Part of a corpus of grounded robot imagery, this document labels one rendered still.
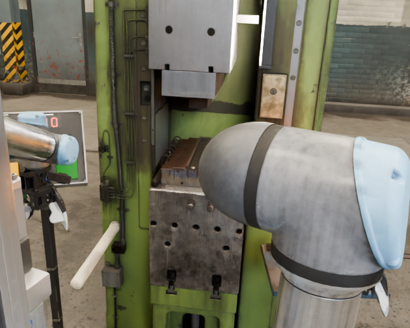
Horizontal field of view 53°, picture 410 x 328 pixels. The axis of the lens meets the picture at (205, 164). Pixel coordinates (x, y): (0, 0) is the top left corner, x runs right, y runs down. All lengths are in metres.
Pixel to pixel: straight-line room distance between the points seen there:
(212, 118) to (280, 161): 1.66
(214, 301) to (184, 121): 0.86
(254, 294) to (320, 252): 1.67
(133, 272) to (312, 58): 1.26
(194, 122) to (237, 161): 1.66
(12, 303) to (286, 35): 1.39
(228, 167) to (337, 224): 0.12
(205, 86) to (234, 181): 1.14
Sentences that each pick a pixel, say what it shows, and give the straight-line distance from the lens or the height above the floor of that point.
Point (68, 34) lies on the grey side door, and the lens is 8.17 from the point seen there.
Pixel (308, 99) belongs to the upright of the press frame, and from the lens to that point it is 1.69.
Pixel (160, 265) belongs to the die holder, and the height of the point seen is 0.57.
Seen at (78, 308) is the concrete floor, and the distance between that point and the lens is 2.52.
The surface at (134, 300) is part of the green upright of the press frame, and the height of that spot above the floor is 0.21.
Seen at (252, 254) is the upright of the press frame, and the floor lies 0.54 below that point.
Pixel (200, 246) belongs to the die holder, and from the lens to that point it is 1.70.
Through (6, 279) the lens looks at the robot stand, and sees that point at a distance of 0.44.
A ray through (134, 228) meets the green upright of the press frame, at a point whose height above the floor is 0.62.
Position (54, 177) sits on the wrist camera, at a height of 1.09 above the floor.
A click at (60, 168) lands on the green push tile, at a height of 1.01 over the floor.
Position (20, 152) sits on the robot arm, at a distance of 0.97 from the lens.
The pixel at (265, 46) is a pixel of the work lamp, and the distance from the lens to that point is 1.61.
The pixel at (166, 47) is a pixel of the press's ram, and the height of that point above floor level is 1.45.
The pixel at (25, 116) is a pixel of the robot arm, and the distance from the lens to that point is 1.22.
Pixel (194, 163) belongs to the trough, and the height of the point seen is 0.99.
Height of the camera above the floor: 1.57
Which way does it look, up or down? 20 degrees down
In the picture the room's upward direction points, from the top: 3 degrees clockwise
